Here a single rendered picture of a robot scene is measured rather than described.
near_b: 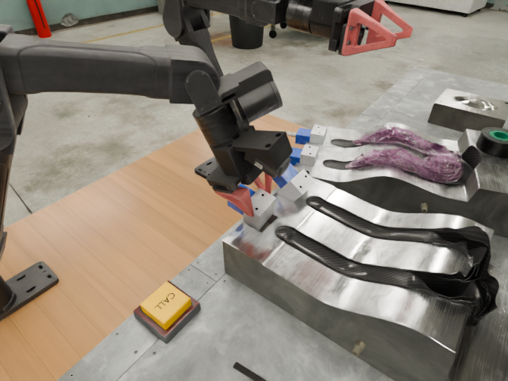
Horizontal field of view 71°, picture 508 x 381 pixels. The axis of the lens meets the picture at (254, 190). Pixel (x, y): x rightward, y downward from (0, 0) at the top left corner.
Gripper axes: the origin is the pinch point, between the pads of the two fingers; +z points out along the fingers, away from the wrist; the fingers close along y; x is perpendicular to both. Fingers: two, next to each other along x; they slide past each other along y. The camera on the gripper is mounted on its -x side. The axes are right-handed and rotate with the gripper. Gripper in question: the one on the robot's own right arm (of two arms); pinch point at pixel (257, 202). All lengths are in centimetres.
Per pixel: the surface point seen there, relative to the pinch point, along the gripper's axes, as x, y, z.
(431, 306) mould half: -29.3, -3.2, 9.2
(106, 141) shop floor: 218, 57, 44
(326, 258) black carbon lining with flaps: -11.6, -0.6, 10.1
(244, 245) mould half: -0.4, -6.9, 3.8
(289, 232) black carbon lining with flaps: -4.0, 0.5, 7.1
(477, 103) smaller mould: -13, 85, 33
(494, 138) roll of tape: -26, 48, 18
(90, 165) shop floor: 200, 33, 44
